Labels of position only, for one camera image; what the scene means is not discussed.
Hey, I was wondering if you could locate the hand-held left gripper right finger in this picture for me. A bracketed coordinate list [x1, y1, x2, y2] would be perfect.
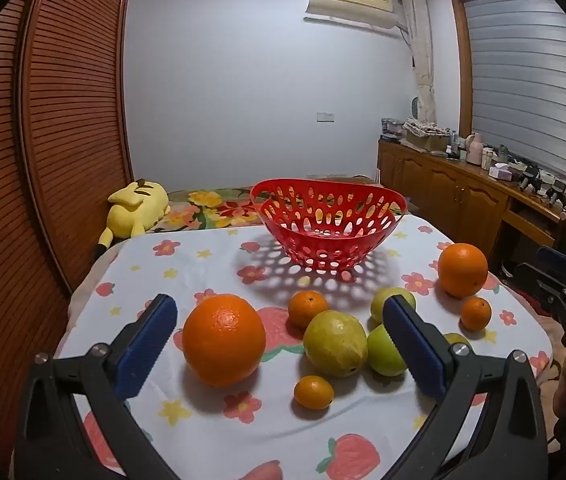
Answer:
[382, 295, 549, 480]

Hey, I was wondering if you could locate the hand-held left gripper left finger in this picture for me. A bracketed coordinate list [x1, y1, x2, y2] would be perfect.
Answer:
[15, 294, 179, 480]

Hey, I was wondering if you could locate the small tangerine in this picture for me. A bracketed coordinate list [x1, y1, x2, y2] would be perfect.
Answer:
[460, 297, 492, 332]
[293, 375, 335, 409]
[288, 290, 330, 330]

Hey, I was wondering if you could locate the medium orange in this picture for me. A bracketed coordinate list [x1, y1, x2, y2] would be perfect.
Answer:
[437, 242, 489, 299]

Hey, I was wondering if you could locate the large yellow-green guava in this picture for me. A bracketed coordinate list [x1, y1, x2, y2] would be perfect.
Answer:
[303, 310, 369, 378]

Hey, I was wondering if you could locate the large orange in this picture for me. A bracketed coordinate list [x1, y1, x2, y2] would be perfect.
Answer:
[182, 293, 267, 388]

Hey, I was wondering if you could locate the red perforated plastic basket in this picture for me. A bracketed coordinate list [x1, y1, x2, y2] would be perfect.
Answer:
[250, 178, 406, 273]

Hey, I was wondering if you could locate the white floral strawberry tablecloth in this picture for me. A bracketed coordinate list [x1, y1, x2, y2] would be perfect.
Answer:
[10, 212, 556, 480]

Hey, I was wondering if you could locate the wooden sideboard cabinet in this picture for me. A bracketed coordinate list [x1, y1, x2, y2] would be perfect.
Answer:
[377, 139, 564, 261]

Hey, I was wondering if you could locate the pink kettle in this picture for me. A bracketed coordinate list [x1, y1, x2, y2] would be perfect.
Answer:
[466, 133, 484, 165]

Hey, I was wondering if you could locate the yellow plush toy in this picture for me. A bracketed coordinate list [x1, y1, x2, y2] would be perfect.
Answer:
[94, 178, 171, 256]

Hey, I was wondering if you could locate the floral bed blanket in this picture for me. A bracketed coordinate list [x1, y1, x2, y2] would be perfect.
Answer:
[150, 187, 381, 233]

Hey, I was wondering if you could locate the cardboard box with cloth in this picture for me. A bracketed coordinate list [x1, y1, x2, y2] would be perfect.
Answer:
[403, 119, 451, 152]

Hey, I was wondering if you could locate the grey window blind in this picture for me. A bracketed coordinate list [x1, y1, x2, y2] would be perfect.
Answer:
[463, 0, 566, 196]

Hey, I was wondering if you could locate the clear storage box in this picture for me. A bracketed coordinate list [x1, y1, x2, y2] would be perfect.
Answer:
[380, 118, 406, 141]

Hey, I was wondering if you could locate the wooden louvered wardrobe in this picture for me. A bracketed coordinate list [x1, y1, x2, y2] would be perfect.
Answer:
[0, 0, 134, 480]

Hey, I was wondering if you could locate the beige curtain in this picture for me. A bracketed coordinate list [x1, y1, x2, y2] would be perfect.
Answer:
[400, 0, 438, 126]

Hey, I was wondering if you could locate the white air conditioner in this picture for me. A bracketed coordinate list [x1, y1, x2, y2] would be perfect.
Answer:
[304, 0, 400, 36]

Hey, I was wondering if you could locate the wooden window frame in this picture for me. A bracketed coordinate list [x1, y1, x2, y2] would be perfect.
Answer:
[450, 0, 475, 136]

